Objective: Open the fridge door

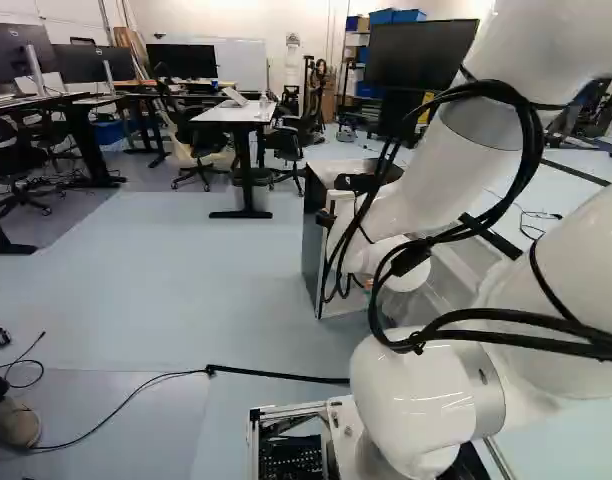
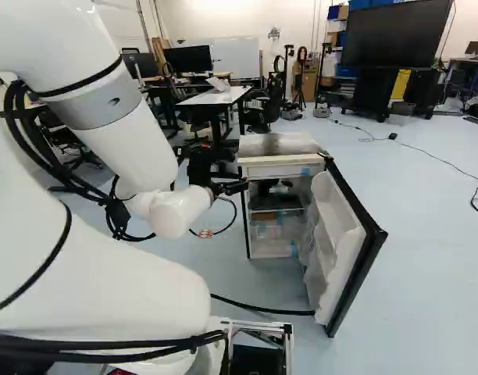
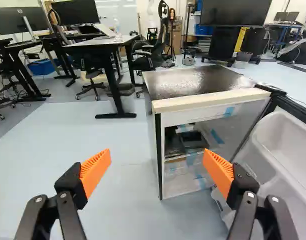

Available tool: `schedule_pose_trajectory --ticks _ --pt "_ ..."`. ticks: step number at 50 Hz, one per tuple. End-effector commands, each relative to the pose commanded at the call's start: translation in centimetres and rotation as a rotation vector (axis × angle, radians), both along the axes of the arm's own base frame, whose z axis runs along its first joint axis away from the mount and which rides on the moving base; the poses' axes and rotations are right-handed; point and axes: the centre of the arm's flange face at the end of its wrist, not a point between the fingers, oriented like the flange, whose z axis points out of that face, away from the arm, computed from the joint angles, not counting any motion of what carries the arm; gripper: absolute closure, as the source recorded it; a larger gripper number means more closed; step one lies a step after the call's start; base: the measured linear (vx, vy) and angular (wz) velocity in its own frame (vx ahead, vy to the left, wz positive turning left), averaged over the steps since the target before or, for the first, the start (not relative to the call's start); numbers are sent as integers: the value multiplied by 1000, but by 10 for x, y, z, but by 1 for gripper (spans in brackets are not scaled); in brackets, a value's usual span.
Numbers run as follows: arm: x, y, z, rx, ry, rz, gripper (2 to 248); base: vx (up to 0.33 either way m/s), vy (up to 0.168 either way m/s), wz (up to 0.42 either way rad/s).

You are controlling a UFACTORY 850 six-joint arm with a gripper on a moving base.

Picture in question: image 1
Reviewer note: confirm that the black desk monitor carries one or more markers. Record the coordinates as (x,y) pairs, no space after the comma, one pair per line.
(182,61)
(11,55)
(93,62)

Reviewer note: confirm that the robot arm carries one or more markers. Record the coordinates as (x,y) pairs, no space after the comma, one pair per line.
(411,400)

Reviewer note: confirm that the white bin with black lid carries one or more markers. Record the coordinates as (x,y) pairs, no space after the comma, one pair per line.
(253,192)

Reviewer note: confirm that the long black desk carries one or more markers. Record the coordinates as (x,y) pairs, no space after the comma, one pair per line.
(81,130)

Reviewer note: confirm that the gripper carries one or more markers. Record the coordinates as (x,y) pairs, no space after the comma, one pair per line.
(353,182)

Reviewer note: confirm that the clear water bottle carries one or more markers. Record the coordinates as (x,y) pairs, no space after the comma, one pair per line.
(262,106)

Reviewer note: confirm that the large black screen on stand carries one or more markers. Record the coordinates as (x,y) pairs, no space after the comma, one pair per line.
(416,55)

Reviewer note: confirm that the silver laptop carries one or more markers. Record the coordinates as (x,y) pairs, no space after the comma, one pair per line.
(235,97)

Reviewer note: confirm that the office chair with cream seat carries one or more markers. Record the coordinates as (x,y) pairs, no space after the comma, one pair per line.
(201,150)

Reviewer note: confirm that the black mesh office chair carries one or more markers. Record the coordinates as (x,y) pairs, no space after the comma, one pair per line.
(286,145)

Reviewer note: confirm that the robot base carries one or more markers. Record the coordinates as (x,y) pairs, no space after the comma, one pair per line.
(291,440)

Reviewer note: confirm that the person's legs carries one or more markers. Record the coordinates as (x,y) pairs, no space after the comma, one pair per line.
(11,420)

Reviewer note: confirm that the desk with black legs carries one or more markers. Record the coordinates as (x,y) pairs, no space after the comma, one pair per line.
(236,112)

